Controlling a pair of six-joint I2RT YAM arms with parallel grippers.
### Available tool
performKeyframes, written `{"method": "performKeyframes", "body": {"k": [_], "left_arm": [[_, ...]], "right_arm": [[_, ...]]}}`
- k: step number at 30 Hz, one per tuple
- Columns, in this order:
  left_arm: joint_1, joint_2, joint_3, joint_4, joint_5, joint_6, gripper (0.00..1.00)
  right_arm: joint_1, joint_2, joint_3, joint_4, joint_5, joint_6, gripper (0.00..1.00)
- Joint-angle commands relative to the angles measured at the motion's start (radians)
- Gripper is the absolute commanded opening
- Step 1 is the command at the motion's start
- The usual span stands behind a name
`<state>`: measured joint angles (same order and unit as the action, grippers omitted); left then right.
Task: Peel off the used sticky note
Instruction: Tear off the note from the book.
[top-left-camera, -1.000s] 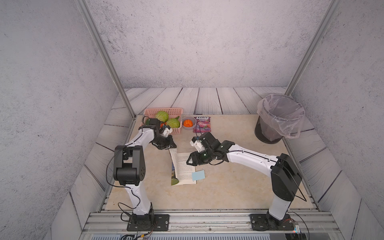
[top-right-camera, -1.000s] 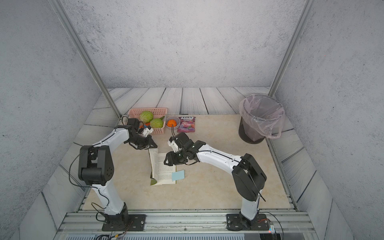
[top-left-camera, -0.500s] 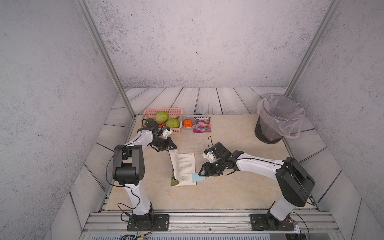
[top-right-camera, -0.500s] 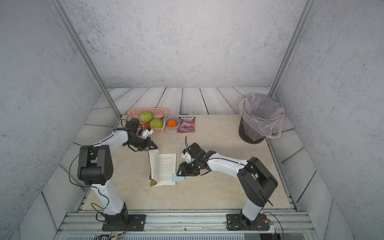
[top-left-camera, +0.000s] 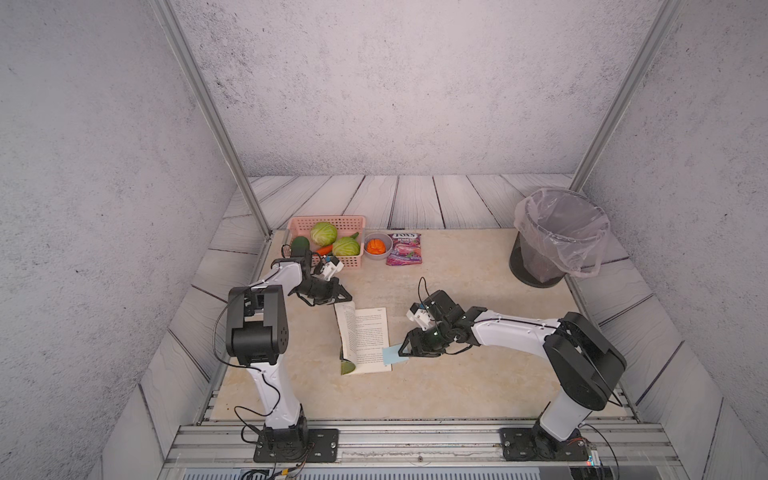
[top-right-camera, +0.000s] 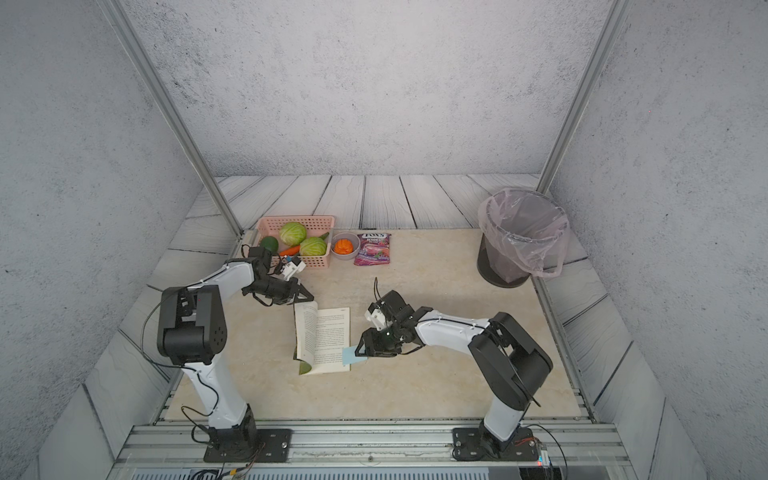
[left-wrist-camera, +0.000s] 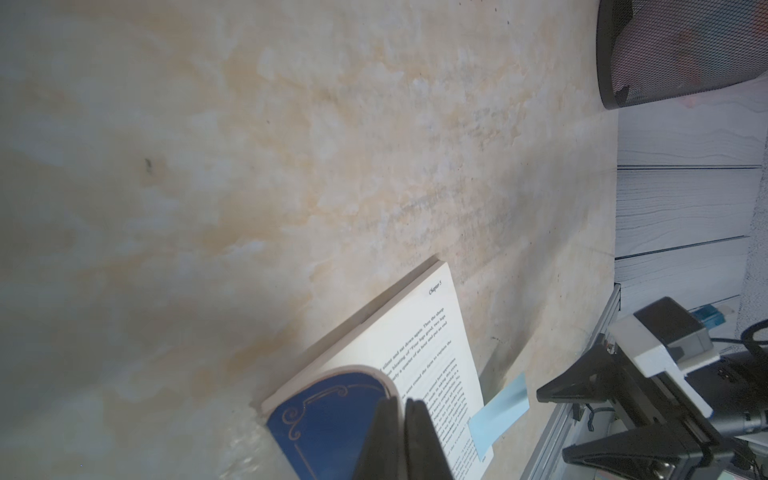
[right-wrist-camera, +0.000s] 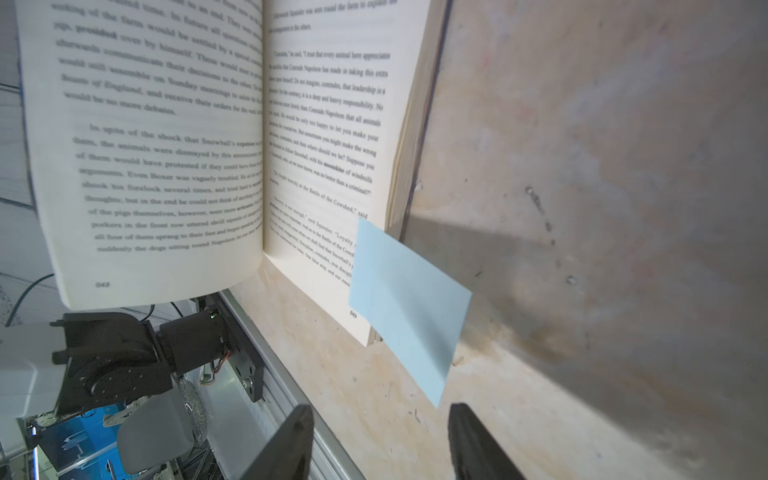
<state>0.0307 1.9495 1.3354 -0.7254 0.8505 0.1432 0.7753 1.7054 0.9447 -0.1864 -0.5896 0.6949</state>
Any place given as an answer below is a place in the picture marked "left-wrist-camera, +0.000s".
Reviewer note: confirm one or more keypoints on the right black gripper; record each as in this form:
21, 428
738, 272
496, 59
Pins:
660, 440

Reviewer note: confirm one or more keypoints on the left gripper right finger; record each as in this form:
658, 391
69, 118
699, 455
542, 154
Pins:
424, 455

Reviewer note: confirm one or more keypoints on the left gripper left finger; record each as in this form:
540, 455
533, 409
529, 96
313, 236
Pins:
380, 457

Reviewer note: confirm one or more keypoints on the blue sticky note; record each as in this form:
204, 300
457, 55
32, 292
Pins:
497, 416

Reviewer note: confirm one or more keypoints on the Animal Farm paperback book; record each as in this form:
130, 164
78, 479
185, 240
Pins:
414, 347

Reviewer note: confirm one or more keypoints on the black bin with plastic liner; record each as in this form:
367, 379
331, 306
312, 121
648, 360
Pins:
648, 51

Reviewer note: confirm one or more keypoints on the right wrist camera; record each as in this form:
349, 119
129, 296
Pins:
667, 351

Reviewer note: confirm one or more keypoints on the front aluminium rail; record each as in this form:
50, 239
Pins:
547, 454

